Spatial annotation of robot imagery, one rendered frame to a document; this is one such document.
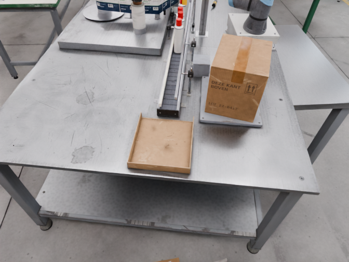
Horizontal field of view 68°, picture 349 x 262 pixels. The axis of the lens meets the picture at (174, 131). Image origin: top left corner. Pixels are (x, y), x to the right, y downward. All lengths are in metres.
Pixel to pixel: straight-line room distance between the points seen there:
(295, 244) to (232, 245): 0.41
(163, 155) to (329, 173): 1.61
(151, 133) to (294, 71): 0.98
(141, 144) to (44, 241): 1.08
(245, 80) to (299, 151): 0.41
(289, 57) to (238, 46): 0.66
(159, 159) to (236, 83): 0.47
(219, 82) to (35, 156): 0.86
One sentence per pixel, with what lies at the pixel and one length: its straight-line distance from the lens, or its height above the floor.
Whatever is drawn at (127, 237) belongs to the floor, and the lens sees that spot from 1.88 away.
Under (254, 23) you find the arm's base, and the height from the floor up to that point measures 1.00.
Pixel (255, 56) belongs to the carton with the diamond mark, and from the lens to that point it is 1.25.
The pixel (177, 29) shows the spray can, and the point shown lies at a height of 1.03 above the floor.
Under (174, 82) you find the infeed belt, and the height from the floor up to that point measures 0.88.
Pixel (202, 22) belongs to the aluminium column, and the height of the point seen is 0.92.
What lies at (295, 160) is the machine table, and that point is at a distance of 1.26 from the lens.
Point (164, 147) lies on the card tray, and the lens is 1.17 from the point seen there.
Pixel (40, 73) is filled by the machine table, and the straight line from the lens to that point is 1.74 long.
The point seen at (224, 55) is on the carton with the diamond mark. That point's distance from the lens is 1.22.
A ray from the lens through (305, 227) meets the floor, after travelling 2.10.
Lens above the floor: 1.75
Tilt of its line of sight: 48 degrees down
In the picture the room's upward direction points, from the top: 2 degrees clockwise
